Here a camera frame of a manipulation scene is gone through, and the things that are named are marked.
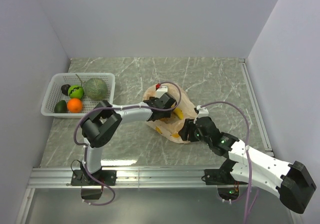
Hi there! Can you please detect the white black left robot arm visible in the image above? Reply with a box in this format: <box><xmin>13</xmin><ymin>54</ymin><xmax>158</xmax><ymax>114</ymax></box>
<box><xmin>80</xmin><ymin>93</ymin><xmax>180</xmax><ymax>185</ymax></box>

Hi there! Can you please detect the netted green melon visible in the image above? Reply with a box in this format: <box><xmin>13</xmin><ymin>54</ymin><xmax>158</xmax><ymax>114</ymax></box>
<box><xmin>84</xmin><ymin>78</ymin><xmax>108</xmax><ymax>100</ymax></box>

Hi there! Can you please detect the dark green avocado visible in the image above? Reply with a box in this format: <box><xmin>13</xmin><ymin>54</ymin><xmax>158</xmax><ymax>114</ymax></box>
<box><xmin>54</xmin><ymin>100</ymin><xmax>68</xmax><ymax>113</ymax></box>

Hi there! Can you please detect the orange translucent plastic bag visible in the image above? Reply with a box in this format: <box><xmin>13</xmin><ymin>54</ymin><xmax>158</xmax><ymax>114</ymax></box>
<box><xmin>146</xmin><ymin>86</ymin><xmax>197</xmax><ymax>144</ymax></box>

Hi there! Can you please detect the yellow banana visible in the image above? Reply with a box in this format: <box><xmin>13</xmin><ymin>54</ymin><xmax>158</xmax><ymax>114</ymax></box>
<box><xmin>173</xmin><ymin>108</ymin><xmax>184</xmax><ymax>120</ymax></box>

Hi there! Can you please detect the dark brown round fruit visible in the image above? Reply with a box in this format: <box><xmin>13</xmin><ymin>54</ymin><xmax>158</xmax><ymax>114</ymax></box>
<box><xmin>60</xmin><ymin>84</ymin><xmax>71</xmax><ymax>96</ymax></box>

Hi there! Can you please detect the orange fruit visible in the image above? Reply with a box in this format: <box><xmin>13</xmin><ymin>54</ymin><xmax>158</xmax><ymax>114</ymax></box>
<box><xmin>67</xmin><ymin>98</ymin><xmax>83</xmax><ymax>113</ymax></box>

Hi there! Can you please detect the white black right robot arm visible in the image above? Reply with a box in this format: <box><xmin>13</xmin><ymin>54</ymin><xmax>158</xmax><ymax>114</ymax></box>
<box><xmin>179</xmin><ymin>117</ymin><xmax>317</xmax><ymax>214</ymax></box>

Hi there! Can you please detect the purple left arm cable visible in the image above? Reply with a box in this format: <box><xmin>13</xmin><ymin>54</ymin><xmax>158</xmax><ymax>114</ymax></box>
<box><xmin>74</xmin><ymin>81</ymin><xmax>183</xmax><ymax>206</ymax></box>

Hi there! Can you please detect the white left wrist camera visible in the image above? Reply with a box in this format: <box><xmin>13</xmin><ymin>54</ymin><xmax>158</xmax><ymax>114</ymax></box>
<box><xmin>155</xmin><ymin>83</ymin><xmax>168</xmax><ymax>98</ymax></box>

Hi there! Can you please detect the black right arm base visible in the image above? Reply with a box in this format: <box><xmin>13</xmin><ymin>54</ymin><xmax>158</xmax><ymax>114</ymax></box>
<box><xmin>201</xmin><ymin>159</ymin><xmax>240</xmax><ymax>203</ymax></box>

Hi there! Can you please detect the white edge rail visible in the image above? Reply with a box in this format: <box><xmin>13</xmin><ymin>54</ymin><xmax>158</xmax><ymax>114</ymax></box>
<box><xmin>238</xmin><ymin>59</ymin><xmax>274</xmax><ymax>157</ymax></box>

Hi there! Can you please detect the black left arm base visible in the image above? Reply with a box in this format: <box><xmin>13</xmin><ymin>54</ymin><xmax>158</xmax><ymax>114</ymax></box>
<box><xmin>70</xmin><ymin>160</ymin><xmax>117</xmax><ymax>206</ymax></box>

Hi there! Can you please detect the white plastic basket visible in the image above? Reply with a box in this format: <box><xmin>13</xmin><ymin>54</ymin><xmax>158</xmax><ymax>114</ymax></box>
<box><xmin>40</xmin><ymin>73</ymin><xmax>116</xmax><ymax>118</ymax></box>

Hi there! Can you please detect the bright green watermelon toy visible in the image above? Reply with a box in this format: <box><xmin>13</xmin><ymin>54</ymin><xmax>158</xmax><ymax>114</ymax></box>
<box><xmin>68</xmin><ymin>85</ymin><xmax>84</xmax><ymax>99</ymax></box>

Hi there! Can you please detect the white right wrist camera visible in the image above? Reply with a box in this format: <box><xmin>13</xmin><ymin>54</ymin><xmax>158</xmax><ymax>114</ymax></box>
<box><xmin>195</xmin><ymin>105</ymin><xmax>209</xmax><ymax>118</ymax></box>

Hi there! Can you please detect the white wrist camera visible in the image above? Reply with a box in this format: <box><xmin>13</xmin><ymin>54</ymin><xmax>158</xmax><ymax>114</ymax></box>
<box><xmin>195</xmin><ymin>105</ymin><xmax>209</xmax><ymax>118</ymax></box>
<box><xmin>155</xmin><ymin>83</ymin><xmax>168</xmax><ymax>98</ymax></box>

